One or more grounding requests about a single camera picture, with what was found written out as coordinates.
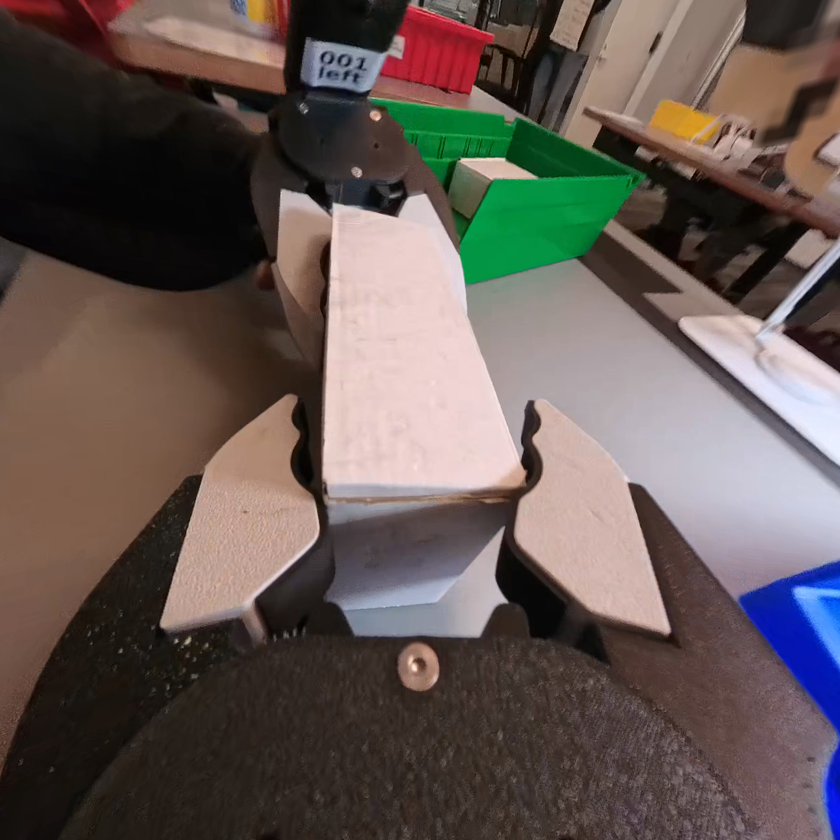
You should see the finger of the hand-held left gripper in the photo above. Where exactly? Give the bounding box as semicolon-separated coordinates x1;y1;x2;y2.
271;189;333;370
399;193;469;311

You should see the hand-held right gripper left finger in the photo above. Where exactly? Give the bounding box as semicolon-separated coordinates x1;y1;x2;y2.
159;394;332;644

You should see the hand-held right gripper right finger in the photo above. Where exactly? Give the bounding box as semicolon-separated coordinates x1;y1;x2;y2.
497;398;673;641

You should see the green plastic bin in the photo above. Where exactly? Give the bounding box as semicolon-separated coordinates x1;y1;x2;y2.
369;97;647;285

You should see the white cardboard box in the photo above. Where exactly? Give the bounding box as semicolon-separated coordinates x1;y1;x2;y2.
448;156;540;222
320;200;528;610

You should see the blue plastic bin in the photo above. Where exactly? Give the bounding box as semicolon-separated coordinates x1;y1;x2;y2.
739;562;840;840

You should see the person's left forearm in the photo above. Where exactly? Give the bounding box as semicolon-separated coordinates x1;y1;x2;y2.
0;10;269;294

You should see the red plastic bin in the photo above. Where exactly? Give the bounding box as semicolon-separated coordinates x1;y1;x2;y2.
381;5;495;95
0;0;132;63

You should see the wipes canister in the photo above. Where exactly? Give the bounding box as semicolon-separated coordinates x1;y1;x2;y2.
230;0;291;25

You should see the instruction sheet on stand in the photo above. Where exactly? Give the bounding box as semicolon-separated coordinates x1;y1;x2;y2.
678;239;840;463

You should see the brown table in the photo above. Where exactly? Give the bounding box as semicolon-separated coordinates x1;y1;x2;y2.
583;105;840;304

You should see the hanging paper sheet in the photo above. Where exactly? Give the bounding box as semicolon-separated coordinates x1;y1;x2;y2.
550;0;595;52

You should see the small yellow bin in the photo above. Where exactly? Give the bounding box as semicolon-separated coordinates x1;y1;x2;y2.
650;100;723;147

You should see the cardboard sheet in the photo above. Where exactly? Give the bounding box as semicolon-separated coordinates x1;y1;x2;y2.
709;42;840;132

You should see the black monitor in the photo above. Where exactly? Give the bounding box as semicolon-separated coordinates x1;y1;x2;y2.
743;0;840;50

